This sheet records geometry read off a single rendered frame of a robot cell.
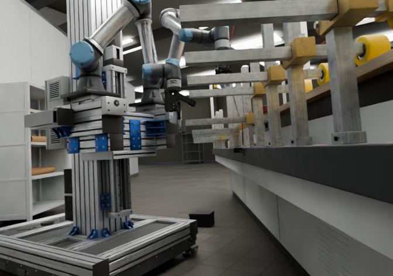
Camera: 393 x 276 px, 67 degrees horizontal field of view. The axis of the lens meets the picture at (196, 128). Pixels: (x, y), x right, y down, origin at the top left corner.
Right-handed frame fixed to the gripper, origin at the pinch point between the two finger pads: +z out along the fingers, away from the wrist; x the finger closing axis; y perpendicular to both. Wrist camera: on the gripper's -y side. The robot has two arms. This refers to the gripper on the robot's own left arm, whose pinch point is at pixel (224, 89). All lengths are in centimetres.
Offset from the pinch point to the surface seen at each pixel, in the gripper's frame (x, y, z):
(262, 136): 12.6, 21.4, 25.8
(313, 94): 27, 44, 12
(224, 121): -1.4, 0.1, 16.3
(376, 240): 12, 100, 46
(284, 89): 22.8, 25.0, 6.5
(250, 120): 11.4, 3.6, 16.8
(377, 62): 27, 82, 12
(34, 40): -235, -257, -136
